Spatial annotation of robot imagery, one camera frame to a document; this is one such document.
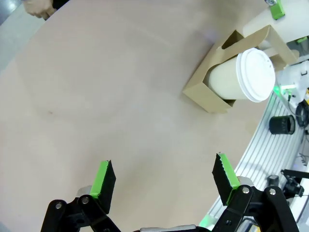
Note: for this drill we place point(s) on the green-tipped left gripper finger with bolt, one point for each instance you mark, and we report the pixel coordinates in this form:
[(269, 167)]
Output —
[(277, 9)]

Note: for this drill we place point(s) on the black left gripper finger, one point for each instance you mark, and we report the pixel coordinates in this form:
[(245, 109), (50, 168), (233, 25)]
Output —
[(106, 186), (223, 178)]

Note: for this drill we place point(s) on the green-tipped left gripper finger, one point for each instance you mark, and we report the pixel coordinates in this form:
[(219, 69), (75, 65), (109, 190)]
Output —
[(303, 39)]

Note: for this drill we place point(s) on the white plastic cup lid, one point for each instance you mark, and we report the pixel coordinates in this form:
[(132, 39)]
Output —
[(256, 73)]

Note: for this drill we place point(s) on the brown cardboard cup carrier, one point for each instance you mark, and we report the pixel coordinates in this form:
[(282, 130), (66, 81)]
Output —
[(205, 94)]

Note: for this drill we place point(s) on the person's black-sleeved forearm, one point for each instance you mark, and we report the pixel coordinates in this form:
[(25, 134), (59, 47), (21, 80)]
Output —
[(60, 3)]

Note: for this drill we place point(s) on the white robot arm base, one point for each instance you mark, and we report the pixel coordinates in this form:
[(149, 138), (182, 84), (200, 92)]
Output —
[(295, 75)]

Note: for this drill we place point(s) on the person's bare hand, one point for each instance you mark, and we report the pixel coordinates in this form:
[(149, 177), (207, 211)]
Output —
[(38, 8)]

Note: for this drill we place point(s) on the black cylindrical knob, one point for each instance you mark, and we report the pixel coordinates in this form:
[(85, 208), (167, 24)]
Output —
[(282, 124)]

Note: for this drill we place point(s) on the aluminium table edge rail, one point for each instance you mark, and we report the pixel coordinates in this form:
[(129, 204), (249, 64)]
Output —
[(268, 154)]

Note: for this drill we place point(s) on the black clamp mount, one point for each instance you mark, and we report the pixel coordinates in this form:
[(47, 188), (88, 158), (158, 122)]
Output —
[(289, 182)]

